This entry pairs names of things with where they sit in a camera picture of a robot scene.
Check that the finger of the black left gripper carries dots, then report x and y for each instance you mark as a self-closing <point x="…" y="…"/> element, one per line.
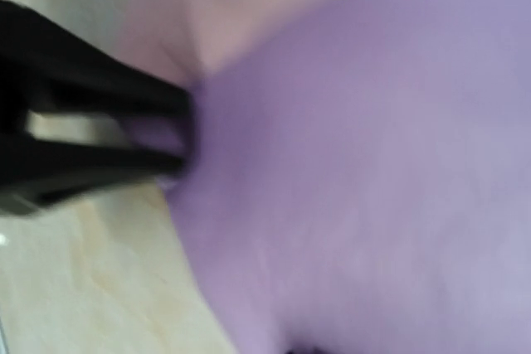
<point x="49" y="70"/>
<point x="37" y="174"/>

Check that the purple wrapping paper sheet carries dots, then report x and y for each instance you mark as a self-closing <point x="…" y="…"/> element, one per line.
<point x="360" y="181"/>

